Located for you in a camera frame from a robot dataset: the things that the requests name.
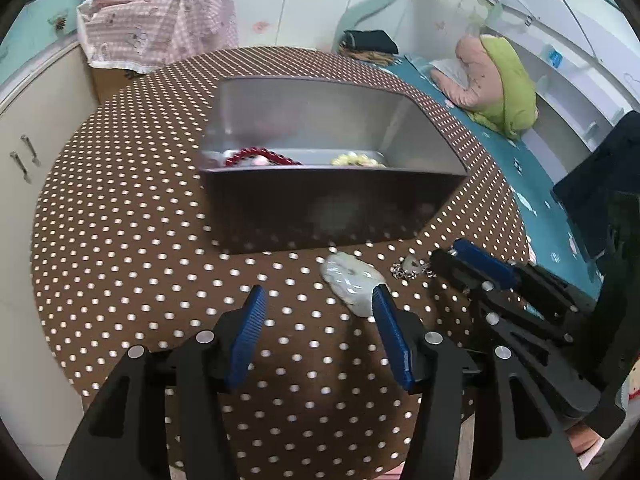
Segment brown polka dot tablecloth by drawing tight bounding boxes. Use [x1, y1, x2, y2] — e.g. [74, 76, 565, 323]
[31, 46, 531, 480]

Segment white low cabinet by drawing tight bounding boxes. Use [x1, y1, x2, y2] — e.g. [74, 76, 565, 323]
[0, 40, 101, 426]

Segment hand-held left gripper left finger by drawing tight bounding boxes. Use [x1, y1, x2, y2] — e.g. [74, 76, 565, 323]
[55, 285, 268, 480]

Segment teal drawer cabinet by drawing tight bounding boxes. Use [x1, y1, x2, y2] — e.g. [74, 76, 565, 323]
[0, 0, 85, 86]

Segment white pillow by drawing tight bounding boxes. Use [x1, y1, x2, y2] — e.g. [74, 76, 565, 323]
[430, 57, 469, 84]

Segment stainless steel tray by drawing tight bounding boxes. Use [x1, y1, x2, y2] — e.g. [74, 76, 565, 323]
[199, 76, 468, 255]

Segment dark hanging garment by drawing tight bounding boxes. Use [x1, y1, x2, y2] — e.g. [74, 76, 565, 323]
[551, 110, 640, 261]

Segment tan folded cloth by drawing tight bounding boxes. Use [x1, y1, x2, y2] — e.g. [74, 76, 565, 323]
[337, 47, 397, 66]

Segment dark folded clothes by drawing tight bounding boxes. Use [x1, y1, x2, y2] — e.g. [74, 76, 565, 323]
[342, 30, 399, 55]

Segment pink checkered cloth cover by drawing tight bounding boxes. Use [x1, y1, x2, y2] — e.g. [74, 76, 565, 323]
[76, 0, 238, 70]

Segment cream bead bracelet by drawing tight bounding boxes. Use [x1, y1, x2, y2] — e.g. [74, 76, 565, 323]
[330, 151, 388, 168]

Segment green blanket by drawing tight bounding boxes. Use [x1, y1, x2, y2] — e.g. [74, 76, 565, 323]
[467, 34, 538, 140]

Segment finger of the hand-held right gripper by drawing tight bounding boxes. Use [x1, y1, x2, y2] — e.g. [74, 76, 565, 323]
[429, 249, 601, 411]
[450, 238, 581, 331]

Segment person's right leg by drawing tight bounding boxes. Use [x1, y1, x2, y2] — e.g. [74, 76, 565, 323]
[565, 420, 602, 457]

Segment white wardrobe doors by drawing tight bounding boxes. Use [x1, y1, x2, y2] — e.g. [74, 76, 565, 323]
[220, 0, 401, 54]

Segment light teal bunk bed frame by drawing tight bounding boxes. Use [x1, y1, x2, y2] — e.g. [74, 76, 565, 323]
[332, 0, 640, 186]

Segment red bead bracelet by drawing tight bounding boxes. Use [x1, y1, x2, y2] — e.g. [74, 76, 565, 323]
[224, 147, 304, 168]

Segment teal candy print bed sheet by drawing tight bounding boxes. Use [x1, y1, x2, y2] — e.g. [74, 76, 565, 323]
[385, 52, 608, 301]

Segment pink and green rolled quilt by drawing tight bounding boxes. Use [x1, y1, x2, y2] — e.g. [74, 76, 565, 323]
[431, 35, 507, 109]

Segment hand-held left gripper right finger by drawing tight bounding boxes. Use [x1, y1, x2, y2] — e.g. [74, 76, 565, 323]
[371, 284, 586, 480]

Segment silver pearl charm bracelet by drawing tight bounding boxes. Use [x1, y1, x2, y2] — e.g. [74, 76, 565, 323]
[391, 255, 436, 281]

